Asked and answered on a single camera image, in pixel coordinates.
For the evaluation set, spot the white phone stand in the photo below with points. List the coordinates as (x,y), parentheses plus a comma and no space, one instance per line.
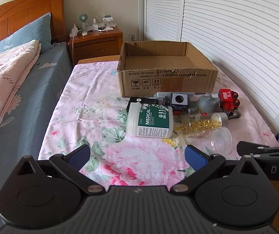
(107,22)

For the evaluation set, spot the blue bed sheet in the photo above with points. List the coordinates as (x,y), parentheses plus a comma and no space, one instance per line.
(32,97)

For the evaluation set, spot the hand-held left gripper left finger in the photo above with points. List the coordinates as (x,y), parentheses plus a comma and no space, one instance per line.
(79,157)

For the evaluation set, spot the grey toy figure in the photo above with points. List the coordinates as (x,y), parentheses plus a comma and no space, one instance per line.
(206,103)

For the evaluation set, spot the dark cube with round hole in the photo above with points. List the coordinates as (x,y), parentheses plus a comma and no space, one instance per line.
(179,100)

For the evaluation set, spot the pink floral sheet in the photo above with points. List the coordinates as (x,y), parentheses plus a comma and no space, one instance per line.
(93,117)

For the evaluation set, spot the clear bottle of yellow capsules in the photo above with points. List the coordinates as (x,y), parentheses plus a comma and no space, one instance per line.
(202,124)

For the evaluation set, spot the wooden bed headboard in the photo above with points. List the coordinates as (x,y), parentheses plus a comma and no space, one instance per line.
(20,12)

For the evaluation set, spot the brown cardboard box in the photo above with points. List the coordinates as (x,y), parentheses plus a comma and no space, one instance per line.
(168,82)

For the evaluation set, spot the clear spray bottle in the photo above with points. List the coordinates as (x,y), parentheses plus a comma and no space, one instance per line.
(95,25)

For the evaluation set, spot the wide white louvered door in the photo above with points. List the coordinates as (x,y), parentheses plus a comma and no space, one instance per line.
(239,29)

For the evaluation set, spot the wooden nightstand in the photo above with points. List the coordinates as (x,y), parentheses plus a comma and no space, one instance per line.
(95,46)

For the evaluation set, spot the red toy train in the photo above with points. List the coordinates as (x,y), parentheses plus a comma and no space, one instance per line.
(227,97)

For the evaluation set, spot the white wall outlet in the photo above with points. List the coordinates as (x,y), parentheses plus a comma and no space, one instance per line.
(132,37)

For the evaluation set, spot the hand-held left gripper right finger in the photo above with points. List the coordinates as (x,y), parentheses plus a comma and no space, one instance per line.
(196,159)

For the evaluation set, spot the white power strip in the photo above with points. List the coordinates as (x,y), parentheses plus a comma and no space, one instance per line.
(74,31)

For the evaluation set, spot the pink floral quilt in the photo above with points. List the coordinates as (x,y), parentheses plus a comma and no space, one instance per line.
(5,78)

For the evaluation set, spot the narrow white louvered door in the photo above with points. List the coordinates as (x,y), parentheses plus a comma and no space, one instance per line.
(165,9)

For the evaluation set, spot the dark flat object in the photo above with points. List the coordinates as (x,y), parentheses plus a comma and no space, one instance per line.
(234,115)

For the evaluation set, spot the small green desk fan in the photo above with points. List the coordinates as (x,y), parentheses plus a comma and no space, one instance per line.
(82,18)

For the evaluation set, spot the clear plastic jar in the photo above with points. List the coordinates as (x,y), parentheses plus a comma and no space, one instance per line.
(221,140)

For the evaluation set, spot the white cotton swab jar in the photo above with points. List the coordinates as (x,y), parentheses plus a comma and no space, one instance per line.
(149,121)

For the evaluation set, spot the black rectangular device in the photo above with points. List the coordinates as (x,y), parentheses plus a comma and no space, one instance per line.
(141,100)

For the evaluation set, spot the grey flat bracket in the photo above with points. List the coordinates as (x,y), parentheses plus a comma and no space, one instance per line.
(163,94)

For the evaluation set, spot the blue pillow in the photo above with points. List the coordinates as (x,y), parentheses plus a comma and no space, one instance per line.
(29,34)

